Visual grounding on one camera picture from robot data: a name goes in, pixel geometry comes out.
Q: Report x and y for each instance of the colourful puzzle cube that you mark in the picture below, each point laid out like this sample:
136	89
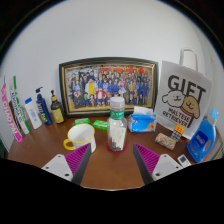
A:
177	132

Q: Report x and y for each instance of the amber bottle with yellow label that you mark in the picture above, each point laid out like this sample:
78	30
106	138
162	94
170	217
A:
57	111

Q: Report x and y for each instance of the white lotion bottle blue cap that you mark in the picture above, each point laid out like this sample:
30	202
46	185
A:
33	115

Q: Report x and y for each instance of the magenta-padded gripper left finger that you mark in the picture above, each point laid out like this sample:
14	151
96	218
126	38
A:
78	156

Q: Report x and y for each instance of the dark blue pump bottle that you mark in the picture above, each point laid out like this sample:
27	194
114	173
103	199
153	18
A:
44	110

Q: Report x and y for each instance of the small green packet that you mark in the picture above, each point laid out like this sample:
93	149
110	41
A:
82	121
100	124

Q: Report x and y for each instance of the pink shuttlecock tube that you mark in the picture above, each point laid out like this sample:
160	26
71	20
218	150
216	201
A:
10	115

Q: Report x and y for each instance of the small patterned pouch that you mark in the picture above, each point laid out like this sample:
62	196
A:
165	141

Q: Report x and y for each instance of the white and green shuttlecock tube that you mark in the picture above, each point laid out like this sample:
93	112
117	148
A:
19	106

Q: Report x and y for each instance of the white remote control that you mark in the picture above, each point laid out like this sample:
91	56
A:
184	161

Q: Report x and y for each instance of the blue tissue pack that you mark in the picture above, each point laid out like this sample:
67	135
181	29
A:
141	121

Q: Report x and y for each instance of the clear green-labelled drink bottle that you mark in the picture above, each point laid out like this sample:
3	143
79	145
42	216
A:
116	130

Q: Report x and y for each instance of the blue detergent bottle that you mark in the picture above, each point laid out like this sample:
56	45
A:
201	140

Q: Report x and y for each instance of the white printed paper gift bag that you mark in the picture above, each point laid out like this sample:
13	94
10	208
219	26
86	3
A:
183	96

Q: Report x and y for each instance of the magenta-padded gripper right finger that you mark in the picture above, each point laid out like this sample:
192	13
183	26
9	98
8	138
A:
147	157

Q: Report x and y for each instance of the dark framed group picture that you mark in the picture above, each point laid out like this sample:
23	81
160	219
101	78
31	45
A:
100	85

